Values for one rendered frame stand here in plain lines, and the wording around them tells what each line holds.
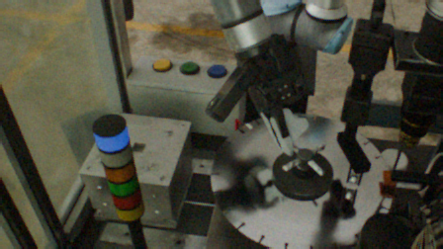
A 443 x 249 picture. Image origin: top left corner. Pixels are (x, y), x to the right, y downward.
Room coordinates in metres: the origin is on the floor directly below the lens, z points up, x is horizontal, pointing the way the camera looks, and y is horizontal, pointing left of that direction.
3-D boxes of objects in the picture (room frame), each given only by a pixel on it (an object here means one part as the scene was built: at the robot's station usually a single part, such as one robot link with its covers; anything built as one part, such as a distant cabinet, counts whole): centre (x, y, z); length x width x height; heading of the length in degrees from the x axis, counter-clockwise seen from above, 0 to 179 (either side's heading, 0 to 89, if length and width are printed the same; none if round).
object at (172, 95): (0.89, 0.22, 0.82); 0.28 x 0.11 x 0.15; 86
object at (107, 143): (0.42, 0.22, 1.14); 0.05 x 0.04 x 0.03; 176
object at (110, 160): (0.42, 0.22, 1.11); 0.05 x 0.04 x 0.03; 176
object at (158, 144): (0.63, 0.27, 0.82); 0.18 x 0.18 x 0.15; 86
